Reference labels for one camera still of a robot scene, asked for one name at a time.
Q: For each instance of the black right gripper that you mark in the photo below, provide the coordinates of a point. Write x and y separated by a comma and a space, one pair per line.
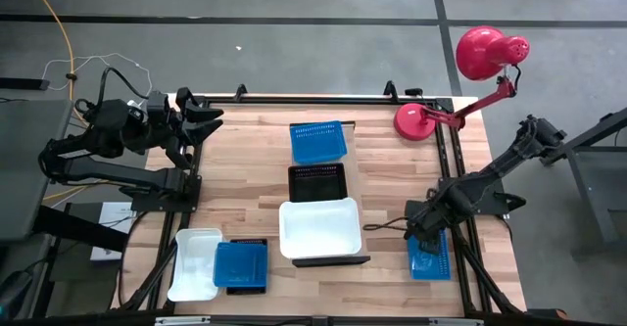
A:
423, 216

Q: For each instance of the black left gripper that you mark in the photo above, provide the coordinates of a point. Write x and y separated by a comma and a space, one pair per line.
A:
166, 120

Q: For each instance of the blue perforated plastic basket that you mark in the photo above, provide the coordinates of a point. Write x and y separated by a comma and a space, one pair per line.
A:
436, 267
240, 265
318, 145

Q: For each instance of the white plastic basket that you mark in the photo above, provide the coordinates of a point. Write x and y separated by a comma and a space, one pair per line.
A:
318, 228
193, 267

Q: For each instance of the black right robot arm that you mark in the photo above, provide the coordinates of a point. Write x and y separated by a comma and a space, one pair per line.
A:
490, 179

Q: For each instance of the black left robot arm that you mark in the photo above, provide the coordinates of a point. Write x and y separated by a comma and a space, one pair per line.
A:
98, 169

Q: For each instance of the white power adapter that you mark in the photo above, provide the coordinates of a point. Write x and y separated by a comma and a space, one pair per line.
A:
133, 104

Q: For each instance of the white paper box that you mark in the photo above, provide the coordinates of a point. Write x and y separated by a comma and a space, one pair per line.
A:
115, 218

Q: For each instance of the black bar with silver ends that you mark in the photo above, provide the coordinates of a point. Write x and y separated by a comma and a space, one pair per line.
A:
318, 321

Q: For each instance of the black beam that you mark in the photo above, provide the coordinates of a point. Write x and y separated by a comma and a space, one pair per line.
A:
78, 228

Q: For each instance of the grey metal stand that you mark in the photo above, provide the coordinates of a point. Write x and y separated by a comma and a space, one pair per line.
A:
588, 199

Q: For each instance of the black power strip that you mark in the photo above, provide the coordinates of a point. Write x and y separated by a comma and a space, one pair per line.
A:
22, 83

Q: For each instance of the grey side table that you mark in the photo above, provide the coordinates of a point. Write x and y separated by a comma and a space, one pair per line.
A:
29, 194

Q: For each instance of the red desk lamp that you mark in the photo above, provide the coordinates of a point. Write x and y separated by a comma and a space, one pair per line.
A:
485, 52

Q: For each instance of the black rounded device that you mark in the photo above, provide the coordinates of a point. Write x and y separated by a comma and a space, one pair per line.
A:
12, 292

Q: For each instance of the black frame bracket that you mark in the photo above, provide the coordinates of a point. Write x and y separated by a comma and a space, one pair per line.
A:
390, 90
240, 92

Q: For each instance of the wooden shelf with black frame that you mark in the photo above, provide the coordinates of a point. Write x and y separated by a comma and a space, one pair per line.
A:
353, 169

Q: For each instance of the black metal rig frame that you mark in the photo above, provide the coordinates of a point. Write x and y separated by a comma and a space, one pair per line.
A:
323, 101

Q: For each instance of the small black camera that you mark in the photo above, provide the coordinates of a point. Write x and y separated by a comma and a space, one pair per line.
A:
414, 91

